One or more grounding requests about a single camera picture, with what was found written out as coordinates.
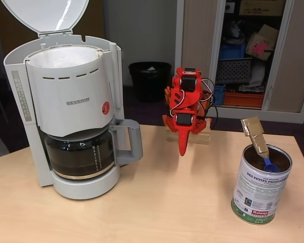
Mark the white green coffee tin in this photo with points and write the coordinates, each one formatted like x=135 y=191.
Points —
x=261 y=195

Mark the red robot arm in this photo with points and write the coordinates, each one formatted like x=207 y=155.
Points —
x=190 y=98

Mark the ground coffee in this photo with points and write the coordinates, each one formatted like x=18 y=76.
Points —
x=281 y=162

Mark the white drip coffee maker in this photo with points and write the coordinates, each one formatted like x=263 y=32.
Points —
x=66 y=88

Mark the white paper coffee filter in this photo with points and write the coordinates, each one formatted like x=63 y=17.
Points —
x=66 y=57

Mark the wooden base block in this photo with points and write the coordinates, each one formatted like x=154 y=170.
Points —
x=200 y=138

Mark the orange clamp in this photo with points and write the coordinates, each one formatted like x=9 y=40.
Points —
x=168 y=96

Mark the small blue bin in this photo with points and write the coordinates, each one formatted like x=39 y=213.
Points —
x=220 y=96

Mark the black trash bin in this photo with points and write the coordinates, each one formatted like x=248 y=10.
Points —
x=147 y=86

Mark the white paper scrap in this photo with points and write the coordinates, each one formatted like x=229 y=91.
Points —
x=152 y=69

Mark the orange plastic crate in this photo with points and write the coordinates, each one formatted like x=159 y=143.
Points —
x=243 y=99

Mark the grey perforated basket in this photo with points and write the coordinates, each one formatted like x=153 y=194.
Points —
x=233 y=71

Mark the blue plastic crate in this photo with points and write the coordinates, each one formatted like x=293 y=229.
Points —
x=231 y=51

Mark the white cabinet beige doors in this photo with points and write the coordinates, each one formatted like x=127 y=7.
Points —
x=197 y=25

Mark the dark crumpled bag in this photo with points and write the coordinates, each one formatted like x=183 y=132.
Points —
x=233 y=30

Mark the cardboard box pink sticker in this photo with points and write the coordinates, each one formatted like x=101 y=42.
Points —
x=266 y=33

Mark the white power socket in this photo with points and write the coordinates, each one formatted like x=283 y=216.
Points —
x=230 y=7

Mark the brown cardboard box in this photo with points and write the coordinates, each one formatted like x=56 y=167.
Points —
x=263 y=7

